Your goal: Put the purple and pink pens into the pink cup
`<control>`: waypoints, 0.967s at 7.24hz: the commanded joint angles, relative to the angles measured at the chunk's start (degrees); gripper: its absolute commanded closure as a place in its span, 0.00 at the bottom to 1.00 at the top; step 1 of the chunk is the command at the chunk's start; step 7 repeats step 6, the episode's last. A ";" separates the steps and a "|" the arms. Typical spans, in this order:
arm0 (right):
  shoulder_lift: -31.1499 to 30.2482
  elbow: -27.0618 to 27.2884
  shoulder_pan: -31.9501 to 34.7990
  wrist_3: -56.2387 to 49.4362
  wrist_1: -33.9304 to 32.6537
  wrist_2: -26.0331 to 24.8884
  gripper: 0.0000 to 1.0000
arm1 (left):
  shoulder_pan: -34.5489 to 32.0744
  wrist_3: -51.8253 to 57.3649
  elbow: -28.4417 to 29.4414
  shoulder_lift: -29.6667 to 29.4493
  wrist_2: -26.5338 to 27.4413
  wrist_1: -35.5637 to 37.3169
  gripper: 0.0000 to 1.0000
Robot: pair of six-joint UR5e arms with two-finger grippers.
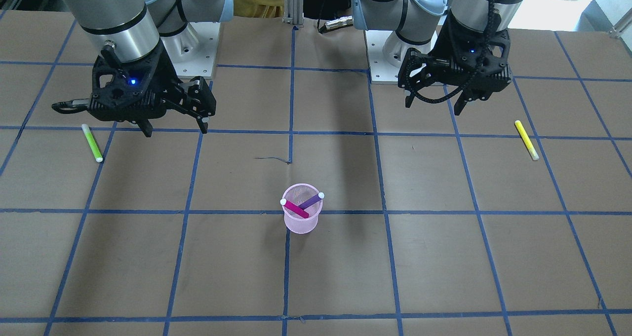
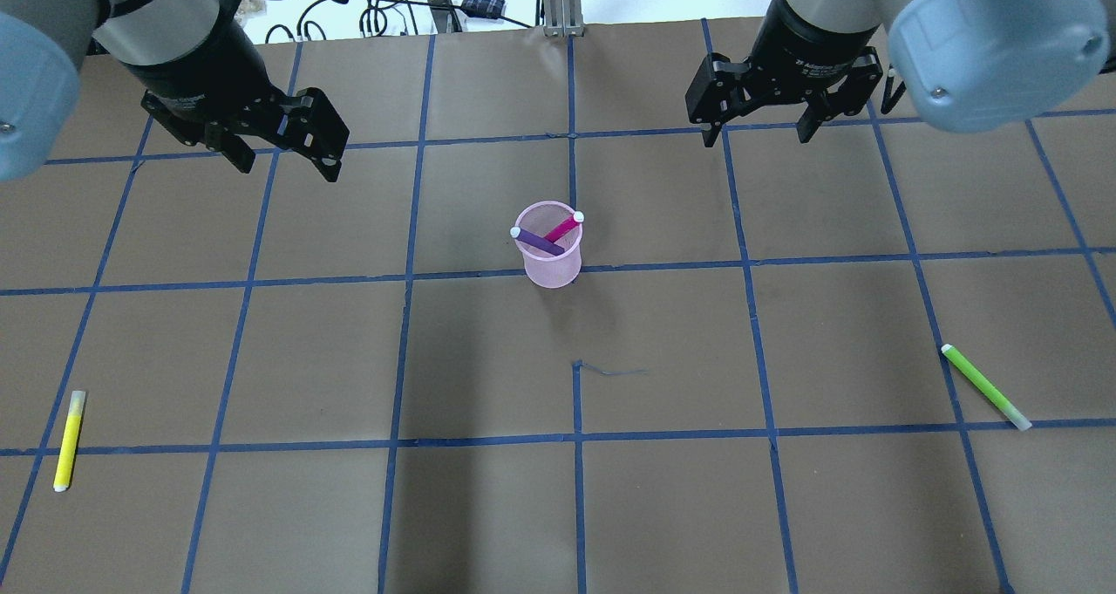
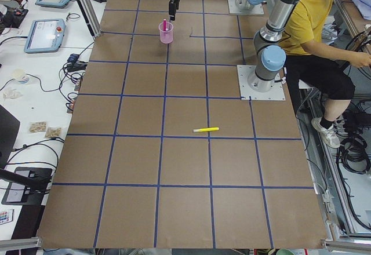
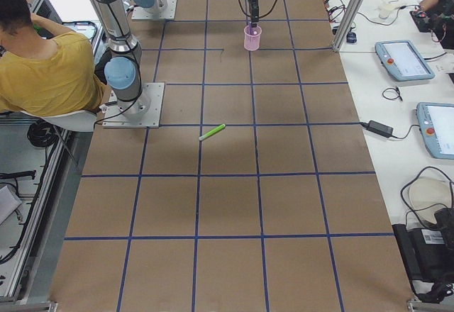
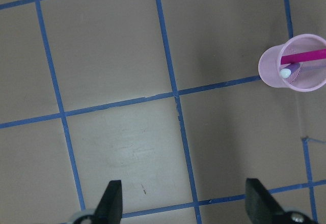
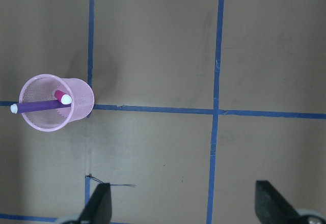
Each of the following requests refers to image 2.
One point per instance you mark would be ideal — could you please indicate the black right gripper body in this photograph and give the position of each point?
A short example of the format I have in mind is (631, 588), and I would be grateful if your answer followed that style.
(806, 46)

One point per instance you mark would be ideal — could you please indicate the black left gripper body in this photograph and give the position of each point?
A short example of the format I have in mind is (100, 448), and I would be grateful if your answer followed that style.
(199, 71)

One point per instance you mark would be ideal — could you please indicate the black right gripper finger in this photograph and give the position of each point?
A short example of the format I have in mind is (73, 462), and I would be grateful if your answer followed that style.
(818, 111)
(710, 131)

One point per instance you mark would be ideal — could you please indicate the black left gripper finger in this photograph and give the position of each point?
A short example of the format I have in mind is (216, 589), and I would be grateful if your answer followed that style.
(237, 151)
(329, 166)

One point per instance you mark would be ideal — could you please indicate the pink pen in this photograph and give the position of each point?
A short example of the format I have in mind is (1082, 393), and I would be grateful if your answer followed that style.
(574, 221)

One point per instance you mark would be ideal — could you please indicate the purple pen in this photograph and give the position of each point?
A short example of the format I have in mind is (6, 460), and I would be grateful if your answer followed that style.
(534, 241)

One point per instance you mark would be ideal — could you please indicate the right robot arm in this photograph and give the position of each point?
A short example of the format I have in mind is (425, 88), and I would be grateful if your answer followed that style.
(968, 66)

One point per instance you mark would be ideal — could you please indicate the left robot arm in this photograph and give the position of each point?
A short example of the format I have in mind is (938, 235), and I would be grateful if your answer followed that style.
(204, 80)

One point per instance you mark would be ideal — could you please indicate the pink mesh cup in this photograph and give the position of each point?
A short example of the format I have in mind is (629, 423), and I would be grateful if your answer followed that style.
(550, 272)

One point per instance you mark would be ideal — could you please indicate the green pen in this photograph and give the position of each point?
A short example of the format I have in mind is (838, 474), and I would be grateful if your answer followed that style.
(985, 386)

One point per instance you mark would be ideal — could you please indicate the yellow pen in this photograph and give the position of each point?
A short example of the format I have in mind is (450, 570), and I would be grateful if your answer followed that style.
(62, 479)

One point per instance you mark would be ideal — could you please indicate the aluminium frame post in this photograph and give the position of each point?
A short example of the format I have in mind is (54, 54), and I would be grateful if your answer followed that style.
(562, 18)

